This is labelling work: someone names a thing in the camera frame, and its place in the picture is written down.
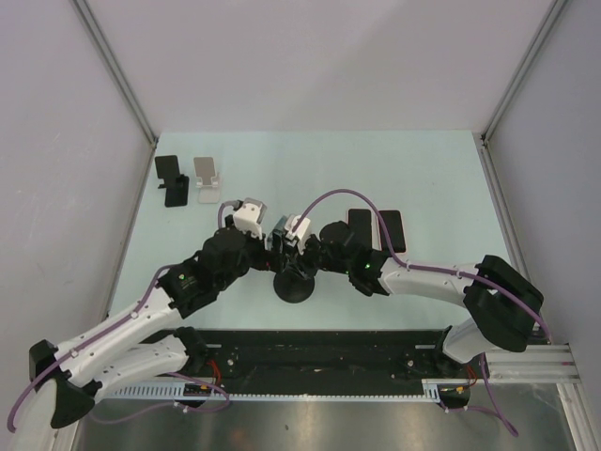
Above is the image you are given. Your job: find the white phone stand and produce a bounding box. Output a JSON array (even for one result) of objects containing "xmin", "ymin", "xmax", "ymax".
[{"xmin": 193, "ymin": 157, "xmax": 221, "ymax": 204}]

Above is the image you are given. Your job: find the white slotted cable duct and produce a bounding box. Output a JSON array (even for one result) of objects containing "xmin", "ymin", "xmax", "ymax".
[{"xmin": 105, "ymin": 379, "xmax": 440, "ymax": 403}]

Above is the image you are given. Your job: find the white-cased phone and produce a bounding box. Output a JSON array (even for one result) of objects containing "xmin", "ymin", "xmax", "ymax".
[{"xmin": 266, "ymin": 216, "xmax": 287, "ymax": 253}]

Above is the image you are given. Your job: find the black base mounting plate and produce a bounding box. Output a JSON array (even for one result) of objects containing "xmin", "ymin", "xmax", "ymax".
[{"xmin": 191, "ymin": 330, "xmax": 483, "ymax": 395}]

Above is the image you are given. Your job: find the aluminium frame rail left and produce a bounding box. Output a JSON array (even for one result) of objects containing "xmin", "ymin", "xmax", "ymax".
[{"xmin": 69, "ymin": 0, "xmax": 158, "ymax": 149}]

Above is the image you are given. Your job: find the black folding phone stand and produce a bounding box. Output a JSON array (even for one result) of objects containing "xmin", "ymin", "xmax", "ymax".
[{"xmin": 154, "ymin": 155, "xmax": 190, "ymax": 208}]

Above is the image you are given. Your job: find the pink-cased phone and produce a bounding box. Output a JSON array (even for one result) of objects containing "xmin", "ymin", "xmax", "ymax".
[
  {"xmin": 378, "ymin": 210, "xmax": 407, "ymax": 254},
  {"xmin": 347, "ymin": 209, "xmax": 379, "ymax": 249}
]

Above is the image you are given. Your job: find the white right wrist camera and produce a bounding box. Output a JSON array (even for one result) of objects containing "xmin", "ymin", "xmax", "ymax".
[{"xmin": 284, "ymin": 215, "xmax": 312, "ymax": 252}]

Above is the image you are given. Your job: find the aluminium frame rail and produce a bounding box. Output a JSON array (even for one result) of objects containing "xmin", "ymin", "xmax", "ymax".
[
  {"xmin": 69, "ymin": 0, "xmax": 158, "ymax": 149},
  {"xmin": 479, "ymin": 0, "xmax": 572, "ymax": 147}
]

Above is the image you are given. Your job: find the black round-base phone stand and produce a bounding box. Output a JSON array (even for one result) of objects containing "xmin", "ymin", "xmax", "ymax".
[{"xmin": 273, "ymin": 255, "xmax": 316, "ymax": 304}]

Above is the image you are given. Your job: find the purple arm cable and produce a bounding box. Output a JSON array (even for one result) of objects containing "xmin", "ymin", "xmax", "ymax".
[
  {"xmin": 8, "ymin": 199, "xmax": 245, "ymax": 431},
  {"xmin": 293, "ymin": 187, "xmax": 553, "ymax": 436}
]

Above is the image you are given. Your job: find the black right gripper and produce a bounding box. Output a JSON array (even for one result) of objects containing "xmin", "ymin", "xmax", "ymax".
[{"xmin": 285, "ymin": 232, "xmax": 351, "ymax": 279}]

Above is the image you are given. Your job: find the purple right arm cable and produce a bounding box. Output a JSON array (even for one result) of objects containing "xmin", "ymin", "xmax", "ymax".
[{"xmin": 293, "ymin": 187, "xmax": 553, "ymax": 436}]

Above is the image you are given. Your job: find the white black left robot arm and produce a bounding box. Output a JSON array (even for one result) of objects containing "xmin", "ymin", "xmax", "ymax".
[{"xmin": 29, "ymin": 211, "xmax": 299, "ymax": 429}]

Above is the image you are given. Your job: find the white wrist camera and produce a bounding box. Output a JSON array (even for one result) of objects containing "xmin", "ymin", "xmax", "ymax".
[
  {"xmin": 284, "ymin": 215, "xmax": 312, "ymax": 252},
  {"xmin": 233, "ymin": 198, "xmax": 268, "ymax": 239}
]

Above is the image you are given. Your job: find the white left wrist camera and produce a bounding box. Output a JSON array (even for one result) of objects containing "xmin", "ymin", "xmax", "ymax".
[{"xmin": 233, "ymin": 198, "xmax": 268, "ymax": 239}]

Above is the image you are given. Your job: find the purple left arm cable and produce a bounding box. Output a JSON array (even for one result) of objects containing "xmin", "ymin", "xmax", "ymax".
[{"xmin": 8, "ymin": 199, "xmax": 245, "ymax": 431}]

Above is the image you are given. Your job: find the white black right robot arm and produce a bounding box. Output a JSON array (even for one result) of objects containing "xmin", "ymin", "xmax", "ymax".
[{"xmin": 273, "ymin": 215, "xmax": 544, "ymax": 377}]

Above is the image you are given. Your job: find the aluminium frame rail right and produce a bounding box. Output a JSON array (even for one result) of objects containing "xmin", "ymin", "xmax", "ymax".
[{"xmin": 479, "ymin": 0, "xmax": 572, "ymax": 147}]

